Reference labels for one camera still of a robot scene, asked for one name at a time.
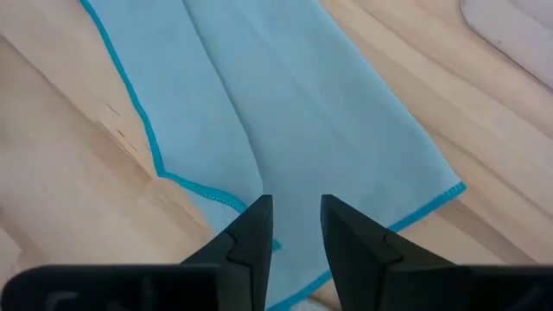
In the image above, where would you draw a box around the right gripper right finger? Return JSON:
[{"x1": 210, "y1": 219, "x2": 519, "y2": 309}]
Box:
[{"x1": 320, "y1": 194, "x2": 472, "y2": 311}]

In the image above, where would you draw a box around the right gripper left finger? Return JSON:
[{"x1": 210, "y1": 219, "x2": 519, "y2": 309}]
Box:
[{"x1": 181, "y1": 194, "x2": 274, "y2": 311}]

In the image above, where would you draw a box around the light blue microfiber towel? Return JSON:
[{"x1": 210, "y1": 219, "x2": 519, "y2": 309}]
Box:
[{"x1": 79, "y1": 0, "x2": 467, "y2": 311}]

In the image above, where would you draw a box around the clear plastic bin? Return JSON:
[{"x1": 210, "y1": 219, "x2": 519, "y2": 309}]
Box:
[{"x1": 460, "y1": 0, "x2": 553, "y2": 90}]

